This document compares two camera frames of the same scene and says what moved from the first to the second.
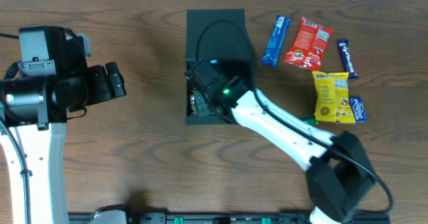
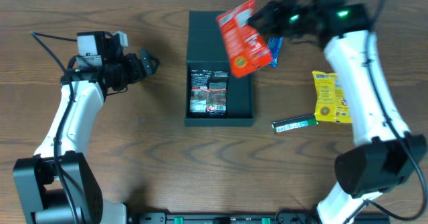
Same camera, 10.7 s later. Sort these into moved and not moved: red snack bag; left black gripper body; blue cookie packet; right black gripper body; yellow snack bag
Moved: red snack bag; right black gripper body; left black gripper body
Not moved: yellow snack bag; blue cookie packet
